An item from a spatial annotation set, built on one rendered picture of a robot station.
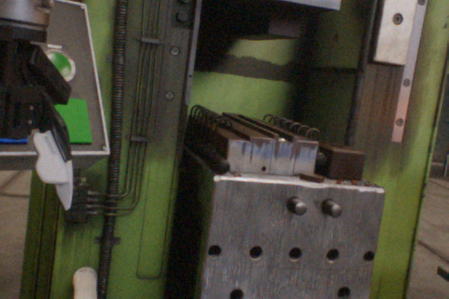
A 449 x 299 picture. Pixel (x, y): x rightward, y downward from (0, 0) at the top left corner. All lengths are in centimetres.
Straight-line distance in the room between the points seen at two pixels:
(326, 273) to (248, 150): 31
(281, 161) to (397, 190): 43
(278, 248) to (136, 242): 33
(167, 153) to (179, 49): 24
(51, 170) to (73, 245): 62
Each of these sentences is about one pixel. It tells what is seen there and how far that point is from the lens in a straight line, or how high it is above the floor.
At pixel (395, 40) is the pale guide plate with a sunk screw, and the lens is 133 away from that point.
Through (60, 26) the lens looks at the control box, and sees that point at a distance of 92.
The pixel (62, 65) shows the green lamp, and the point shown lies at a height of 109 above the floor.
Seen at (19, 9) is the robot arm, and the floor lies 115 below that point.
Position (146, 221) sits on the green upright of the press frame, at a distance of 121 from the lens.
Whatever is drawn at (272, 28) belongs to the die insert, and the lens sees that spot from 117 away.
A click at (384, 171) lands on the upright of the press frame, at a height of 92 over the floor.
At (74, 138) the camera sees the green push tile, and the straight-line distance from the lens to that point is 83.
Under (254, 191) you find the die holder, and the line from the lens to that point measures 102.
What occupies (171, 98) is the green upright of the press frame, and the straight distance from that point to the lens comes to 116.
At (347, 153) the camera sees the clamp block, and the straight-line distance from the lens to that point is 116.
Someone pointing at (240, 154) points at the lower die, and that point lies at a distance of 106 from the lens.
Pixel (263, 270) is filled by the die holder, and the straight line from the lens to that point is 109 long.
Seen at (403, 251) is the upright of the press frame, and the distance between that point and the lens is 149.
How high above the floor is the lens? 112
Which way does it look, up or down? 7 degrees down
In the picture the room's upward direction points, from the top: 8 degrees clockwise
